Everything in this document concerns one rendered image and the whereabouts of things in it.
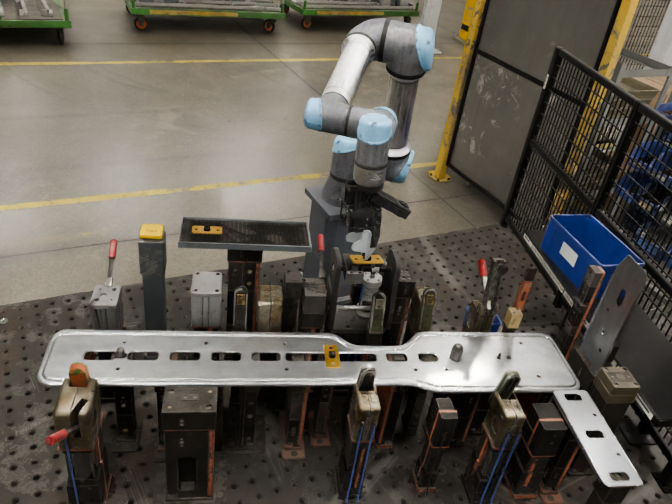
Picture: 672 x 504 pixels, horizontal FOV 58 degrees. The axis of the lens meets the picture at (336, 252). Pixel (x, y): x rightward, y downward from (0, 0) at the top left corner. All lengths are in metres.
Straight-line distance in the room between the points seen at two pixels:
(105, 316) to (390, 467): 0.87
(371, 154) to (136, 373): 0.76
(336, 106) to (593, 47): 2.60
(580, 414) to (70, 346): 1.29
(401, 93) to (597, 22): 2.20
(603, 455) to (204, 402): 0.94
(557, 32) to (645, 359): 2.56
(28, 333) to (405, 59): 1.44
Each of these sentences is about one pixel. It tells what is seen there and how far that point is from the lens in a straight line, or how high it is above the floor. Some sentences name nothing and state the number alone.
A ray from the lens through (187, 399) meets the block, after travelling 1.46.
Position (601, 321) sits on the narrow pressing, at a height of 1.13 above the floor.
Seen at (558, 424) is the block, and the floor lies 0.98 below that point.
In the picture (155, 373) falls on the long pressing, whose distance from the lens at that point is 1.57.
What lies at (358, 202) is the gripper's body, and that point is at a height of 1.43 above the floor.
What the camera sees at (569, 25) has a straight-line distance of 4.03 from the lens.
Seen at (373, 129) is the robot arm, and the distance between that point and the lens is 1.35.
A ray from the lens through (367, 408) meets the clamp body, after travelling 1.46.
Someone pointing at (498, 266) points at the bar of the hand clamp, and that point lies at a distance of 1.75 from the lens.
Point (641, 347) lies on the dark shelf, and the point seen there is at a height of 1.03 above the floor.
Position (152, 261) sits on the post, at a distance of 1.80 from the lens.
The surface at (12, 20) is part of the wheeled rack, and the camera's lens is 7.32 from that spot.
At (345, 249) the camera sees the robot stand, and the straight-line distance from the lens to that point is 2.15.
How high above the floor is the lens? 2.10
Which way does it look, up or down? 33 degrees down
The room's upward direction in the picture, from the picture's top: 9 degrees clockwise
